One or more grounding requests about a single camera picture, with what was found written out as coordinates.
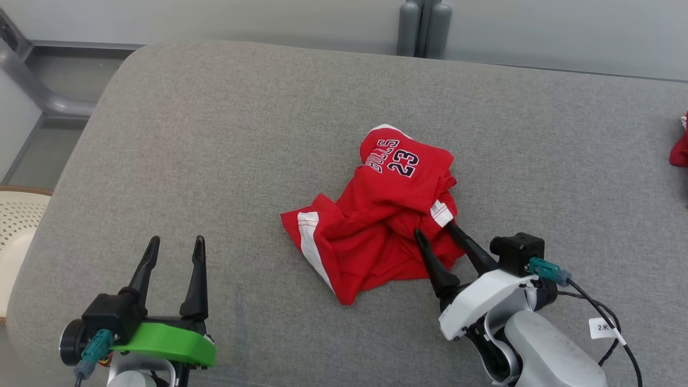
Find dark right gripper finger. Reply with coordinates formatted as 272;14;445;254
446;222;499;276
414;228;462;299

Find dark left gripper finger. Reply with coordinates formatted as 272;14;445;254
179;235;209;320
119;235;161;310

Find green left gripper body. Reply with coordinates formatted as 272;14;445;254
110;314;217;371

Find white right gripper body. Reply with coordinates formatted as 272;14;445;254
438;269;538;342

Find red white-striped shorts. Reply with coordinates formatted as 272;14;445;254
279;124;467;306

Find red basketball jersey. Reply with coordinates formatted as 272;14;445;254
669;110;688;168

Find cream perforated laundry basket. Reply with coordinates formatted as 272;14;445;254
0;185;53;323

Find grey bent metal pipe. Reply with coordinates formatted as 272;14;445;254
0;38;96;119

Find grey round bumper tube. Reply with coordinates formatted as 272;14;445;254
398;2;421;56
427;3;453;59

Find grey perforated metal bar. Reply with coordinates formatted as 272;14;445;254
0;11;27;54

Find left teal-plug black cable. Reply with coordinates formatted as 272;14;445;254
73;329;114;387

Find teal-plug black cable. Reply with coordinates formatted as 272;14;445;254
528;257;643;387
73;329;114;387

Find right teal-plug black cable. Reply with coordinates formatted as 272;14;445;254
528;257;643;387

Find white cable label tag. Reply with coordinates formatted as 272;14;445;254
589;317;627;346

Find grey horizontal frame rail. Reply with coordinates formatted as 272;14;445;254
24;39;146;52

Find grey vertical frame post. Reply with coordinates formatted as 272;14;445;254
417;0;437;57

